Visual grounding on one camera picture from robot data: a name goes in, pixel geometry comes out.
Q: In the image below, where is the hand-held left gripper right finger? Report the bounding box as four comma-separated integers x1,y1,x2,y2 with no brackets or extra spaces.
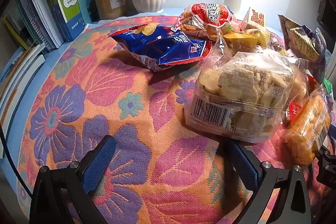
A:
228,139,315,224

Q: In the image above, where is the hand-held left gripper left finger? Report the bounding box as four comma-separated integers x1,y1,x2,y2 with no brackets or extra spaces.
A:
29,135,117,224

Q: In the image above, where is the blue snack bag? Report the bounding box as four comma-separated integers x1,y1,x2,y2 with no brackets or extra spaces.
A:
108,22,213,73

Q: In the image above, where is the red snack bag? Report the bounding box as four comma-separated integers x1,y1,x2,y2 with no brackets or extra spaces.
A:
175,3,240,39

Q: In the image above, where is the orange snack packet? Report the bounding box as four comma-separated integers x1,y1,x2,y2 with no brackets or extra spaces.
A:
285,90,332,165

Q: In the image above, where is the small red packet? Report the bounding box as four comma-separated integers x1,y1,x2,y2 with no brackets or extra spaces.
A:
285,102,302,122

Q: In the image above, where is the floral woven cloth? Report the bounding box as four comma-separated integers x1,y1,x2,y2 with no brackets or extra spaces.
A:
16,14,334,224

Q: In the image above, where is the clear biscuit bag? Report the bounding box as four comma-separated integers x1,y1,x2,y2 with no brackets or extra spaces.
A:
184,35,309,143

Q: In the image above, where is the stack of white books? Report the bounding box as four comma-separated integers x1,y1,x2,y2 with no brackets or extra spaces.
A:
0,43,46,159

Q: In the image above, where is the yellow candy packet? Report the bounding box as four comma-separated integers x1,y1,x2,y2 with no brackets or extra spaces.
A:
223,30,261,46

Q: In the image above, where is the purple snack bag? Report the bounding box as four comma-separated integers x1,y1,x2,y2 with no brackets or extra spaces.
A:
278,14,327,83

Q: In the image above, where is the beige small snack packet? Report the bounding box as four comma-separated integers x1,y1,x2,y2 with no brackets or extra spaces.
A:
242,7,266,31

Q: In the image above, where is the light blue booklet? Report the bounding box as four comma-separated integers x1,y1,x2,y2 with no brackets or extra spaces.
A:
78,0,99,25

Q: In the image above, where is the black monitor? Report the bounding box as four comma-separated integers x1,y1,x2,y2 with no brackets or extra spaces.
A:
316,0,336,38

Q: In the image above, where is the row of upright books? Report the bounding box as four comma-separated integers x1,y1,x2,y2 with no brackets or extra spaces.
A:
16,0,66,54

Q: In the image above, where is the wooden pen holder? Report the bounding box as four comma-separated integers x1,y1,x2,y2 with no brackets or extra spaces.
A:
93,0,128,20

